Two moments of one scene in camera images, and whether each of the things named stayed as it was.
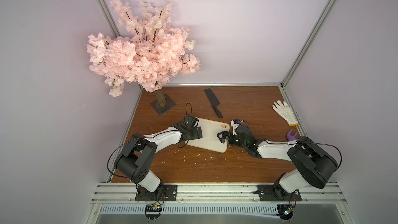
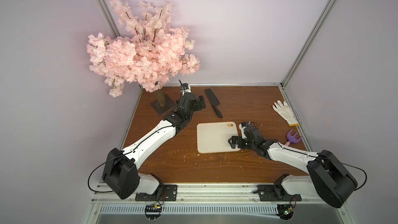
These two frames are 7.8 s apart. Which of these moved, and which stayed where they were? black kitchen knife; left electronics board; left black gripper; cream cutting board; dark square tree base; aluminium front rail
Moved: left black gripper; cream cutting board
Stayed: aluminium front rail; dark square tree base; left electronics board; black kitchen knife
